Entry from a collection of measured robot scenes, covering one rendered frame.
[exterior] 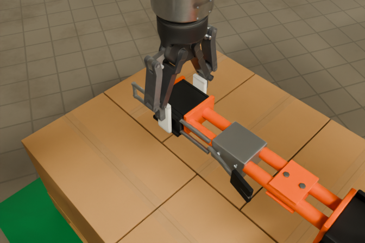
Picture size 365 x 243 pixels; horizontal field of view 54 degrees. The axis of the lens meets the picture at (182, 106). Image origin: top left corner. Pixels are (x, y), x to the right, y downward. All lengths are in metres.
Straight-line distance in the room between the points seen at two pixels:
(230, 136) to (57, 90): 2.04
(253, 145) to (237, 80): 1.12
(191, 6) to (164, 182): 0.93
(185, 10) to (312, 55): 2.42
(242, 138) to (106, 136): 0.94
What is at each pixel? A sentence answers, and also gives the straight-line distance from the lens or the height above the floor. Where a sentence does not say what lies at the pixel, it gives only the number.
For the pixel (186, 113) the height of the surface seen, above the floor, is 1.21.
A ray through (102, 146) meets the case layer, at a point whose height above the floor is 0.54.
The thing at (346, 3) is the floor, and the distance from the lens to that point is 3.60.
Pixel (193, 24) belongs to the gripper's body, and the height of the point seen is 1.40.
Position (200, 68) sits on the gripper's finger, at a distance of 0.62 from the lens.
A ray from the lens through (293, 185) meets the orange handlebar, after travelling 0.57.
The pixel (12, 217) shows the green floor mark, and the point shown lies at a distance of 2.05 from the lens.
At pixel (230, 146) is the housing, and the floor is 1.21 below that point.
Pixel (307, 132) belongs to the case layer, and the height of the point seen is 0.54.
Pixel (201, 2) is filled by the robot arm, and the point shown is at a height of 1.43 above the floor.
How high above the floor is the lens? 1.68
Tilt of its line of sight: 47 degrees down
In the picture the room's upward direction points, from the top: straight up
